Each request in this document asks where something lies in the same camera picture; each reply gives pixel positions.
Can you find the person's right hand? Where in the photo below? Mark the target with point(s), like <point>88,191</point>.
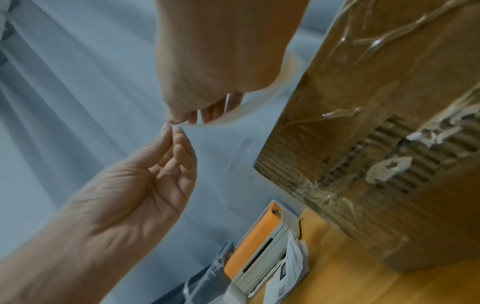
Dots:
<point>213,50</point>

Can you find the orange and white label printer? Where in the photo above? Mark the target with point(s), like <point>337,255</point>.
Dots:
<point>255,246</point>

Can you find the person's left forearm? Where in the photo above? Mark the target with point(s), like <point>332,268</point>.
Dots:
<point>56,255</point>

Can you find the white printed shipping label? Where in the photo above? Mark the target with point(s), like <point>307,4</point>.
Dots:
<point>294,261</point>

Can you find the taped brown cardboard box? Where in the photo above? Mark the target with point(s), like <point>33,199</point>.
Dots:
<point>375,118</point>

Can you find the clear plastic bag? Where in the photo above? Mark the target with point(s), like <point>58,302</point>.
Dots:
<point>202,282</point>

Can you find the person's left hand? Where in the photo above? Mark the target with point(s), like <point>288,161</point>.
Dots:
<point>138,190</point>

